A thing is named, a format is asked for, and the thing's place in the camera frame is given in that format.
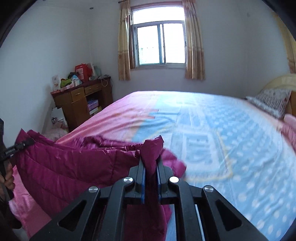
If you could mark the blue and pink bedsheet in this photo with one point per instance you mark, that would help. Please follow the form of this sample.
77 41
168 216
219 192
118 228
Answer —
224 142

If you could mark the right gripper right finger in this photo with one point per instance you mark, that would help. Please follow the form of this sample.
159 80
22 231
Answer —
202 213

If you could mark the green bag on desk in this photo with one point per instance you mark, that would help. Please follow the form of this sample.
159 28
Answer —
65 82

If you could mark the person left hand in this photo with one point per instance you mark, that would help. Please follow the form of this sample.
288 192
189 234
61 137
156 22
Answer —
7 182

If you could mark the side window beige curtain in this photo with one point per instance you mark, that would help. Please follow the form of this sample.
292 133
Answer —
289 43

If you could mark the window with metal frame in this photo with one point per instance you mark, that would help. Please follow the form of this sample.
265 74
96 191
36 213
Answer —
159 35

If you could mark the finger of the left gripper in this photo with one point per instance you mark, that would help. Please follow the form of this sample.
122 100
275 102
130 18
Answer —
7 153

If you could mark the left beige curtain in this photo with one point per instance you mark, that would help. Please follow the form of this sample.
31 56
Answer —
123 41

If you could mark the wooden bed headboard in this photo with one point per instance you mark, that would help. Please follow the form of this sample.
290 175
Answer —
285 82

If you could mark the magenta puffer jacket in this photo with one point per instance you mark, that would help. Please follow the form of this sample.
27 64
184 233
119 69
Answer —
50 175

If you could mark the patterned grey pillow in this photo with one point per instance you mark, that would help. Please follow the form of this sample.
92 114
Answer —
273 101

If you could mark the white card box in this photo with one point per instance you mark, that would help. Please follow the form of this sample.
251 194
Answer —
56 83

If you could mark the stacked boxes in desk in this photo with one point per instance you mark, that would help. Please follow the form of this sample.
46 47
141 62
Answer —
94 107

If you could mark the folded pink quilt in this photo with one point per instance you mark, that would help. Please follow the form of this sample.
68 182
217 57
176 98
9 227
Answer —
288 129

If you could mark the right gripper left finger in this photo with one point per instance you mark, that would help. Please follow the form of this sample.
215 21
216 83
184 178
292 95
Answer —
99 213

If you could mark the right beige curtain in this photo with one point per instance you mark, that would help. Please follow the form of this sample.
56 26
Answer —
195 68

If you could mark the brown wooden desk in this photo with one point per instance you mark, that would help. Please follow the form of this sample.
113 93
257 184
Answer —
74 101

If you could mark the red gift box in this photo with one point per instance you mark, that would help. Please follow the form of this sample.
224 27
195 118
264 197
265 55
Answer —
84 72

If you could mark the pink clothes on floor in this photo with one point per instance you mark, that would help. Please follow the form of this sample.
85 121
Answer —
57 131

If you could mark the white paper bag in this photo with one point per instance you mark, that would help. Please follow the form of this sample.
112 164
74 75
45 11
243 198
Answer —
57 116

